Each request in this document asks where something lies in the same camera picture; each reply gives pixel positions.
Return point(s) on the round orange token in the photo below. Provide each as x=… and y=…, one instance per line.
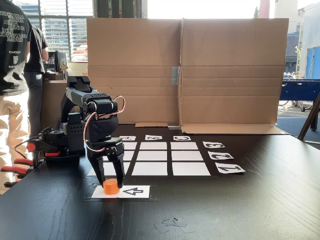
x=111, y=187

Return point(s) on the white nine-square grid sheet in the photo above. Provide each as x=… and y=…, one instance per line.
x=155, y=160

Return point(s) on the paper sheet letter A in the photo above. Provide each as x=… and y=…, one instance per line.
x=128, y=138

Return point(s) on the white arrow paper sheet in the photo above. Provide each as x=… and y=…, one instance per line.
x=135, y=192

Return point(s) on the paper sheet letter B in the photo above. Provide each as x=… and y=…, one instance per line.
x=153, y=137

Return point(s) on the red black clamp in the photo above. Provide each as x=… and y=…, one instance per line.
x=17, y=170
x=40, y=147

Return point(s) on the brown counter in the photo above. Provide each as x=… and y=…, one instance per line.
x=51, y=100

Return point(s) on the paper sheet letter C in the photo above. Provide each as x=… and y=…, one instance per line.
x=182, y=138

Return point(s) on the dark glass-front box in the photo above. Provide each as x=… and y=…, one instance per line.
x=60, y=62

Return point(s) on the tape scraps on table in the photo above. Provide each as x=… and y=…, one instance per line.
x=172, y=225

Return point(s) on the person in plain black shirt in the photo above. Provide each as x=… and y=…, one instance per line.
x=36, y=75

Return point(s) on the paper sheet number 3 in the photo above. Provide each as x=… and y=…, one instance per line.
x=213, y=144

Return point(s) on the paper sheet number 2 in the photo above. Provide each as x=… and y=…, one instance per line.
x=220, y=155

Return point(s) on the paper sheet number 1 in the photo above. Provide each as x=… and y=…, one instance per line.
x=230, y=169

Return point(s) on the person in printed black shirt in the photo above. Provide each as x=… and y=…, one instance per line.
x=12, y=62

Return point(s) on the brown cardboard screen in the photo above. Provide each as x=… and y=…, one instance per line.
x=225, y=75

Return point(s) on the blue foosball table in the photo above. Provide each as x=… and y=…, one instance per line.
x=300, y=90

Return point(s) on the dark wooden stand leg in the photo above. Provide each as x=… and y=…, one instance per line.
x=311, y=117

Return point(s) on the grey duct tape strip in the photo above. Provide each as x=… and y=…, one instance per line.
x=175, y=75
x=174, y=126

